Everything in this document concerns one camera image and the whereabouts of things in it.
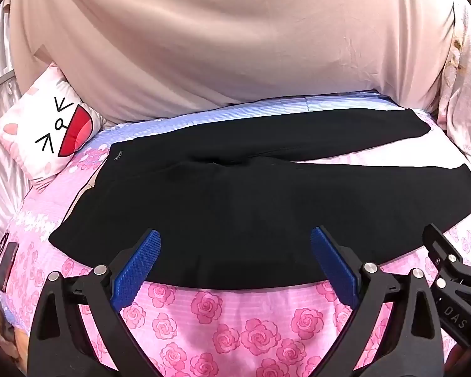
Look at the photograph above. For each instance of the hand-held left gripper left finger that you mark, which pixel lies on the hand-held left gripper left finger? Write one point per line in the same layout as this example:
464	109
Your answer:
139	267

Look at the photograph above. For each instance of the shiny pink satin curtain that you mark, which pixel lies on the shiny pink satin curtain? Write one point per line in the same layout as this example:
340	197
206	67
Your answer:
0	188

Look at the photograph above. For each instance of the dark red phone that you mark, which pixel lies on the dark red phone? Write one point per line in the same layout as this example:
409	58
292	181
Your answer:
7	267

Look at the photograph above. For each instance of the beige cloth cover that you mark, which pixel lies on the beige cloth cover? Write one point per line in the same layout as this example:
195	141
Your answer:
219	39

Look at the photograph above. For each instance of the pale floral curtain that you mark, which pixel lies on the pale floral curtain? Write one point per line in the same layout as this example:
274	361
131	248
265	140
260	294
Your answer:
465	86

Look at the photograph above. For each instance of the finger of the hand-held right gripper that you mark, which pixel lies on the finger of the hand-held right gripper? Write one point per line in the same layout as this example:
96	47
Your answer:
461	279

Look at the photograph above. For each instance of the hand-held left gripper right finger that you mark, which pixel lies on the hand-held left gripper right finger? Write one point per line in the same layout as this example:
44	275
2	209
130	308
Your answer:
331	259

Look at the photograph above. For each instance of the black pants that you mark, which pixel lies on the black pants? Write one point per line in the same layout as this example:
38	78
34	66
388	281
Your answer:
235	212

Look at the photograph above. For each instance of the cartoon face pillow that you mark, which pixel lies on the cartoon face pillow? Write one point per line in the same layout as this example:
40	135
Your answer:
27	133

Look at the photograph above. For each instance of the pink rose bed sheet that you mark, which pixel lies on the pink rose bed sheet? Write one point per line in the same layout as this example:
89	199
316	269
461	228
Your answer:
227	330

